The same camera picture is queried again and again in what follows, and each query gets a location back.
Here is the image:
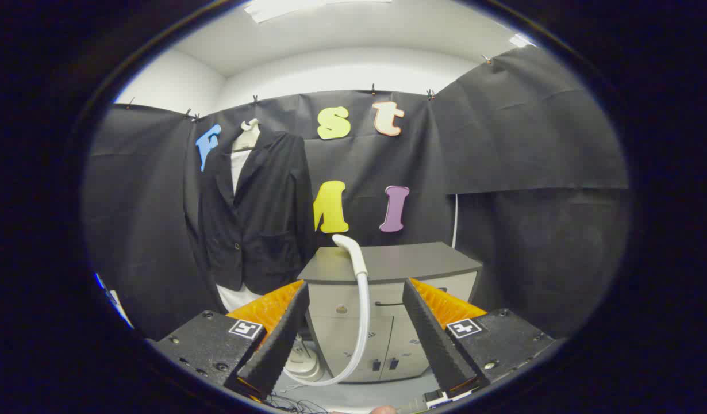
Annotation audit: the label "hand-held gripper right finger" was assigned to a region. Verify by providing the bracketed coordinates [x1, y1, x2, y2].
[402, 278, 561, 397]

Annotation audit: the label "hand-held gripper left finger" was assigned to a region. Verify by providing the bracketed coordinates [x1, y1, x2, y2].
[152, 280, 310, 403]

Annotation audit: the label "white garment steamer base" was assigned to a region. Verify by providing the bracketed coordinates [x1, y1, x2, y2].
[287, 339, 325, 382]

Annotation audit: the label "white garment steamer wand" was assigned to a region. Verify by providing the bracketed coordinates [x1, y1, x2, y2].
[283, 234, 370, 387]

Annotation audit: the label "black blazer jacket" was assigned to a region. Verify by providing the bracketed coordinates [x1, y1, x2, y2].
[184, 131, 317, 295]

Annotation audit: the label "grey top white cabinet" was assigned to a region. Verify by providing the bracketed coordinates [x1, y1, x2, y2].
[298, 242, 483, 383]

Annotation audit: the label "white mannequin torso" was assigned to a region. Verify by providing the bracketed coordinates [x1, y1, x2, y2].
[216, 119, 263, 312]

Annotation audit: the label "black backdrop cloth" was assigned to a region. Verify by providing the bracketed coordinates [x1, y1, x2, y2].
[83, 46, 630, 340]

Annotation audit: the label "long ceiling light panel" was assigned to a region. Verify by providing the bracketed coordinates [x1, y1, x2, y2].
[244, 0, 391, 22]

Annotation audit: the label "thin black floor cables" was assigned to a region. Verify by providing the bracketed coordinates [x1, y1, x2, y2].
[267, 394, 331, 413]

